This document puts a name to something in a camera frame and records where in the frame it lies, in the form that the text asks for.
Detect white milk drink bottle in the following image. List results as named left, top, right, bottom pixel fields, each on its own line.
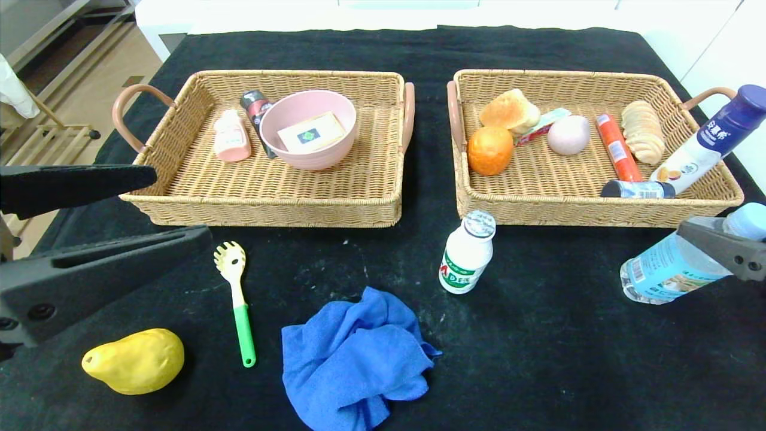
left=439, top=210, right=497, bottom=295

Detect clear water bottle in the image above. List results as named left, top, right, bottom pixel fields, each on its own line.
left=620, top=202, right=766, bottom=306

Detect white bottle blue cap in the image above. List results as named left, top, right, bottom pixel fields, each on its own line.
left=649, top=84, right=766, bottom=195

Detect pink bowl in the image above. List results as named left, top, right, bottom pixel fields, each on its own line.
left=260, top=90, right=358, bottom=171

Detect white card box blue diamond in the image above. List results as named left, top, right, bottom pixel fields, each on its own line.
left=277, top=112, right=348, bottom=154

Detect orange fruit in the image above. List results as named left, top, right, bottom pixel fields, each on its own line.
left=467, top=126, right=514, bottom=177

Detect blue cloth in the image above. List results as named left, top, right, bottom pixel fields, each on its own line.
left=281, top=287, right=443, bottom=431

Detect golden bread bun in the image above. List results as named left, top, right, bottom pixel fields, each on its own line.
left=479, top=89, right=541, bottom=135

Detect black tube red label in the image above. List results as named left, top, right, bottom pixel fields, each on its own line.
left=240, top=90, right=278, bottom=160

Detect small pink bottle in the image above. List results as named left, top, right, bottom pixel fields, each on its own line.
left=214, top=109, right=253, bottom=163

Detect green red snack pack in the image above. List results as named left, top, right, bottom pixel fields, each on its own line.
left=513, top=108, right=571, bottom=147

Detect pale pink egg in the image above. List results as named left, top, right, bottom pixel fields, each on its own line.
left=547, top=115, right=591, bottom=157

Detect black table cloth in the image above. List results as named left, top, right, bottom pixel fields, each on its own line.
left=0, top=25, right=766, bottom=431

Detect orange sausage stick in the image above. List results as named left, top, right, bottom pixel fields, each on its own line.
left=596, top=113, right=643, bottom=183

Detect white counter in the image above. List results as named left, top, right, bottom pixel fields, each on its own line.
left=136, top=0, right=623, bottom=63

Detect beige ridged bread roll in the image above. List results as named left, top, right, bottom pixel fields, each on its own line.
left=620, top=100, right=665, bottom=166

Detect yellow pear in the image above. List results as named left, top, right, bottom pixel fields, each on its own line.
left=82, top=327, right=186, bottom=395

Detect beige metal trolley rack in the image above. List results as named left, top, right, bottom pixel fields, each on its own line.
left=0, top=99, right=102, bottom=169

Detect white hanging cloth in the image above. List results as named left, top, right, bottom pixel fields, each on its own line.
left=0, top=53, right=42, bottom=120

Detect wicker basket pink handles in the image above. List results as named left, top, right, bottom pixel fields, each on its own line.
left=447, top=69, right=750, bottom=229
left=113, top=70, right=416, bottom=229

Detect yellow pasta spoon green handle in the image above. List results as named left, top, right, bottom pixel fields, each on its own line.
left=214, top=241, right=257, bottom=368

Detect metal shelf frame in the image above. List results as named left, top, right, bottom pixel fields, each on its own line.
left=0, top=0, right=144, bottom=84

